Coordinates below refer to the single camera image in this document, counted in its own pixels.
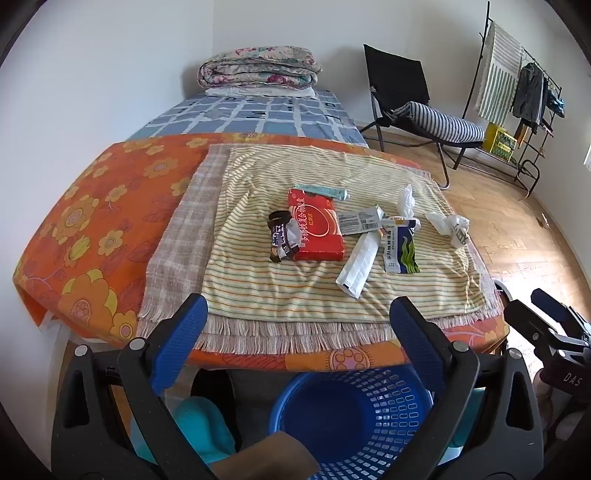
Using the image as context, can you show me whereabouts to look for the blue plastic basket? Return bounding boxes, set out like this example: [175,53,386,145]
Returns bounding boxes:
[269,367,455,480]

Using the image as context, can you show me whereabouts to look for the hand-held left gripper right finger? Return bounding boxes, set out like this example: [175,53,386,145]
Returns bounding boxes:
[389,296,546,480]

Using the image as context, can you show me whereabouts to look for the black metal clothes rack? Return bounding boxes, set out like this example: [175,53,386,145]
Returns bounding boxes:
[464,1,563,193]

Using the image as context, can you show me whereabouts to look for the red flat box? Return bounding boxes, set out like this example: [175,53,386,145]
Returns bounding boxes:
[287,188,346,262]

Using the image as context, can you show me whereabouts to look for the black folding chair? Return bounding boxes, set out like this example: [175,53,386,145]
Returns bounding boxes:
[359,44,485,189]

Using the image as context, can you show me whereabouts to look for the yellow striped towel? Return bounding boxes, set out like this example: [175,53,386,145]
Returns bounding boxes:
[203,145,491,325]

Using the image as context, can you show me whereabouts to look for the green striped hanging towel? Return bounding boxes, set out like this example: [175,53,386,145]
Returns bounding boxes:
[475,22,524,121]

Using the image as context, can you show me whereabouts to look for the person's right hand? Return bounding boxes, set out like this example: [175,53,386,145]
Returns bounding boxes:
[536,382,575,444]

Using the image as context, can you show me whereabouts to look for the folded floral quilt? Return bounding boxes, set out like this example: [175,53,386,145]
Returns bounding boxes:
[198,46,321,89]

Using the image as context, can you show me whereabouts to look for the long white packet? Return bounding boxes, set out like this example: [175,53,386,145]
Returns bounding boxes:
[336,231,382,298]

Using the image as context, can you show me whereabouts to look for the striped seat cushion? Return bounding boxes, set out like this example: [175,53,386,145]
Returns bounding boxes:
[392,102,485,143]

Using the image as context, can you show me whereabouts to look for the grey barcode sachet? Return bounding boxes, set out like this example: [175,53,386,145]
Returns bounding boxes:
[336,206,386,235]

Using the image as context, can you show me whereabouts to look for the yellow plastic crate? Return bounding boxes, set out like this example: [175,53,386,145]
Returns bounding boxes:
[482,124,519,162]

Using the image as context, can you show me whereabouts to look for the dark brown snack wrapper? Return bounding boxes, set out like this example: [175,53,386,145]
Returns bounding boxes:
[269,222,302,264]

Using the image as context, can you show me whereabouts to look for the white folded sheet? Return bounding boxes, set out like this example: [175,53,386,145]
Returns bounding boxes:
[205,86,317,98]

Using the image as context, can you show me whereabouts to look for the dark hanging jacket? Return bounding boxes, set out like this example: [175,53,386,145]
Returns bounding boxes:
[512,62,548,134]

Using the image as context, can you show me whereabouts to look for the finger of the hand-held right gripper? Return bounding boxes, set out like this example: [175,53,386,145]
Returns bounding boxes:
[530,288,588,334]
[503,299,566,365]

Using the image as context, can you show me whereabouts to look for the crumpled white plastic bag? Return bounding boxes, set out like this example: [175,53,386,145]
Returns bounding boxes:
[425,211,472,247]

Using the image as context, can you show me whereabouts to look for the crumpled white tissue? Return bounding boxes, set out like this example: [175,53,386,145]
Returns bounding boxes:
[397,185,417,219]

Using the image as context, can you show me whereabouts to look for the blue plaid bed sheet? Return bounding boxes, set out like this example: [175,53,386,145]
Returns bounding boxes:
[124,90,370,148]

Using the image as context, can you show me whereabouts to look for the orange floral blanket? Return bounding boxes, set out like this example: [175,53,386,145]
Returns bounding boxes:
[14,133,509,376]

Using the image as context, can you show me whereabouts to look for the beige plaid fringed cloth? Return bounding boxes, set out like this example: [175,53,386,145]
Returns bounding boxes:
[137,144,502,356]

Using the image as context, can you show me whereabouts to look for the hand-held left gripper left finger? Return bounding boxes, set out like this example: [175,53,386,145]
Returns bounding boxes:
[51,293,218,480]

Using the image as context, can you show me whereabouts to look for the teal tube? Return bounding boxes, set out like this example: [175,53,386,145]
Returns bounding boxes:
[294,183,350,201]

